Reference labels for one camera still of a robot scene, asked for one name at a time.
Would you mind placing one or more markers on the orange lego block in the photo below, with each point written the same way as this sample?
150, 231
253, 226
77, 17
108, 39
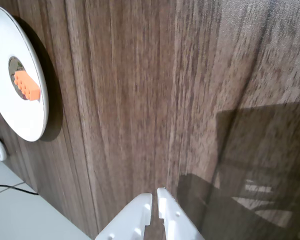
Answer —
27, 86

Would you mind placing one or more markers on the white round plate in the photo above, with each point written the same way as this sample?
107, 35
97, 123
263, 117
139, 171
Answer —
5, 117

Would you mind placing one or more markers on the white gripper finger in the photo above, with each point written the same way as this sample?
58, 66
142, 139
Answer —
130, 220
175, 225

